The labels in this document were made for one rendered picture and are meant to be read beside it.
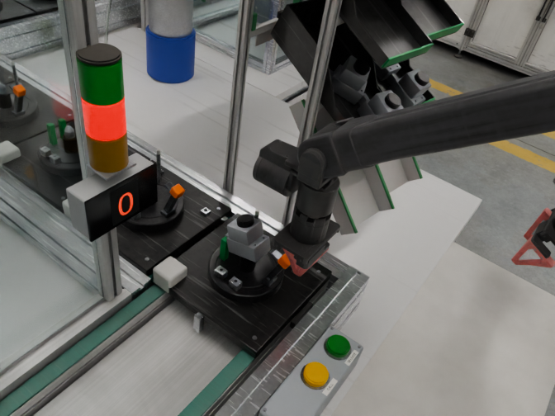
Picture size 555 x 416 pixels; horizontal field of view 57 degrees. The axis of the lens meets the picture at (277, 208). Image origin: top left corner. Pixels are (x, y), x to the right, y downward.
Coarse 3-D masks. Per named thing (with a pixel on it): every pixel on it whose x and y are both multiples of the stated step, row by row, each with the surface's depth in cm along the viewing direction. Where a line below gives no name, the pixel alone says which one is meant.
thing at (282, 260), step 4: (276, 252) 87; (272, 256) 87; (276, 256) 86; (280, 256) 87; (284, 256) 85; (276, 260) 86; (280, 260) 85; (284, 260) 85; (288, 260) 85; (280, 264) 86; (284, 264) 85; (288, 264) 85; (276, 268) 88; (280, 268) 87; (284, 268) 86; (272, 272) 89; (276, 272) 88; (268, 276) 90; (272, 276) 89; (268, 280) 90
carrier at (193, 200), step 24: (168, 192) 106; (192, 192) 110; (144, 216) 99; (168, 216) 100; (192, 216) 104; (216, 216) 105; (120, 240) 97; (144, 240) 97; (168, 240) 98; (192, 240) 101; (144, 264) 93
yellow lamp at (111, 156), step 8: (88, 136) 63; (88, 144) 64; (96, 144) 63; (104, 144) 63; (112, 144) 63; (120, 144) 64; (88, 152) 65; (96, 152) 64; (104, 152) 64; (112, 152) 64; (120, 152) 65; (96, 160) 65; (104, 160) 65; (112, 160) 65; (120, 160) 66; (128, 160) 68; (96, 168) 66; (104, 168) 65; (112, 168) 66; (120, 168) 66
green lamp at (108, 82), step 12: (120, 60) 58; (84, 72) 57; (96, 72) 57; (108, 72) 57; (120, 72) 59; (84, 84) 58; (96, 84) 58; (108, 84) 58; (120, 84) 59; (84, 96) 59; (96, 96) 59; (108, 96) 59; (120, 96) 60
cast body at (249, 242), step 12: (240, 216) 88; (252, 216) 87; (228, 228) 88; (240, 228) 86; (252, 228) 86; (228, 240) 89; (240, 240) 87; (252, 240) 87; (264, 240) 88; (240, 252) 89; (252, 252) 87; (264, 252) 89
